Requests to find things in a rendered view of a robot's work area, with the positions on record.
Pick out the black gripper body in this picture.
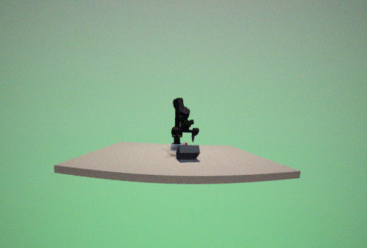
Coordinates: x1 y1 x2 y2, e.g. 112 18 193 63
171 121 199 135

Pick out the grey sloped panel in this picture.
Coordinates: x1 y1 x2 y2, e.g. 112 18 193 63
176 145 200 163

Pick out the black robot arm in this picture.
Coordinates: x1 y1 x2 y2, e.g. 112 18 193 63
172 98 194 144

